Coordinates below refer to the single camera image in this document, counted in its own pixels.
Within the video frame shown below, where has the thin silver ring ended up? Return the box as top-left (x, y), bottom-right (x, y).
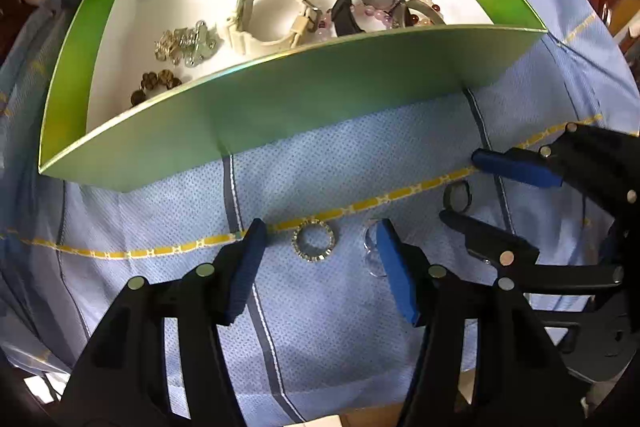
top-left (362, 220), bottom-right (396, 279)

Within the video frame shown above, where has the black hexagonal ring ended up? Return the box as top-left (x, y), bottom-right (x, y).
top-left (442, 180), bottom-right (474, 214)

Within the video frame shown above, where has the rhinestone round ring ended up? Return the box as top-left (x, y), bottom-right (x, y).
top-left (290, 218), bottom-right (336, 264)

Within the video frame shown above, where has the pink red bead bracelet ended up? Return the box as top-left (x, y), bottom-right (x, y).
top-left (313, 0), bottom-right (446, 44)

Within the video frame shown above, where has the gold rhinestone brooch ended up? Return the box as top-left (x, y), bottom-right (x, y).
top-left (154, 28), bottom-right (196, 65)

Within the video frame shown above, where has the light blue patterned cloth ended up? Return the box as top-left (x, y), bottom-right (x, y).
top-left (1, 0), bottom-right (639, 426)

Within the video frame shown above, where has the green cardboard box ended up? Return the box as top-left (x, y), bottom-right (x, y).
top-left (38, 0), bottom-right (546, 192)

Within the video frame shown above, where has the cream white wristwatch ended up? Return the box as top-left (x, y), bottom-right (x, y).
top-left (218, 0), bottom-right (323, 58)

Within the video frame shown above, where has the black wristwatch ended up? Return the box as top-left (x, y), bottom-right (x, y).
top-left (330, 0), bottom-right (408, 37)

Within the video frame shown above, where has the dark brown bead bracelet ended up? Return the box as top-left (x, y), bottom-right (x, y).
top-left (129, 69), bottom-right (184, 108)

